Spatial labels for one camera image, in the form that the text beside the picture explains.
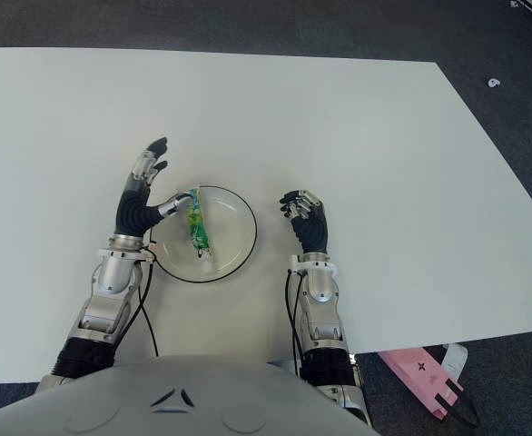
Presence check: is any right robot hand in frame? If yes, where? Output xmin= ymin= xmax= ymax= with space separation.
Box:
xmin=278 ymin=189 xmax=330 ymax=254

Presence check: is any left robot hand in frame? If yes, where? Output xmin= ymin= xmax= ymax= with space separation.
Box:
xmin=113 ymin=137 xmax=195 ymax=240

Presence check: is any green toothpaste tube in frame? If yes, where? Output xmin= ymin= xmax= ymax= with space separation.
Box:
xmin=184 ymin=187 xmax=215 ymax=273

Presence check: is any white plate with black rim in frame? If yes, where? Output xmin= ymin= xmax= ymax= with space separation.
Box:
xmin=149 ymin=184 xmax=259 ymax=283

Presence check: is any pink box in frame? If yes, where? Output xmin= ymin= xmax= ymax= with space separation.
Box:
xmin=378 ymin=348 xmax=466 ymax=417

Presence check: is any white paper tag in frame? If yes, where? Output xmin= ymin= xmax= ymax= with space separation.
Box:
xmin=440 ymin=343 xmax=469 ymax=381

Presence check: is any grey robot torso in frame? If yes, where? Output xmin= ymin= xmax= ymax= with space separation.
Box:
xmin=0 ymin=353 xmax=380 ymax=436

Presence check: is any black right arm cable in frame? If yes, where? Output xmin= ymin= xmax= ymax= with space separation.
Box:
xmin=283 ymin=270 xmax=306 ymax=376

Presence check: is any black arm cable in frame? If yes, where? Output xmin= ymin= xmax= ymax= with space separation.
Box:
xmin=283 ymin=270 xmax=306 ymax=376
xmin=136 ymin=263 xmax=161 ymax=358

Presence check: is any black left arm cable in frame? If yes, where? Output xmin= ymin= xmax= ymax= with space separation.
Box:
xmin=136 ymin=263 xmax=161 ymax=358

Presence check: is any black bag strap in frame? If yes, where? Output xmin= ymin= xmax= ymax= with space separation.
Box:
xmin=433 ymin=379 xmax=481 ymax=429

